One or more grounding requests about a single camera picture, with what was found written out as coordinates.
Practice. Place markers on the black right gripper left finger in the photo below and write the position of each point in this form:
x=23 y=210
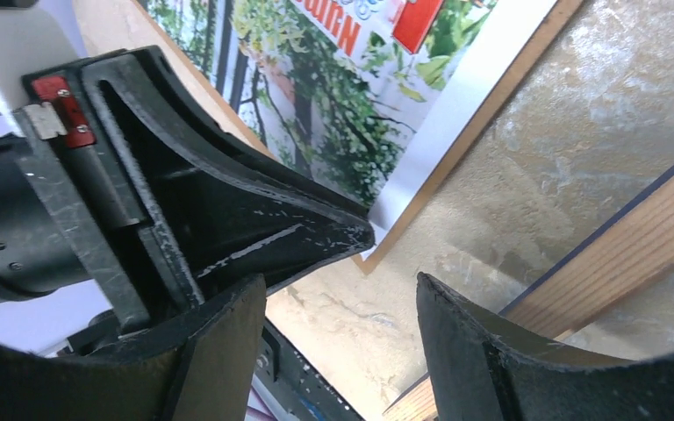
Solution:
x=195 y=366

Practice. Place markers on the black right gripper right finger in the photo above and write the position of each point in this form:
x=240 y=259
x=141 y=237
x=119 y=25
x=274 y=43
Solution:
x=485 y=367

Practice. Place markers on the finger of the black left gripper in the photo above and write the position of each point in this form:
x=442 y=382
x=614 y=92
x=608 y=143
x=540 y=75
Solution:
x=233 y=210

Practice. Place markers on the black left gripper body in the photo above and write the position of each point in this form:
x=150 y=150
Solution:
x=70 y=207

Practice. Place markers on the colourful printed photo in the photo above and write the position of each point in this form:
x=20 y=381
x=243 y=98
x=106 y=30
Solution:
x=363 y=97

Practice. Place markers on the blue wooden picture frame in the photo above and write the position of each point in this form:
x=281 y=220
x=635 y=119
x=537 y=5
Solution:
x=631 y=251

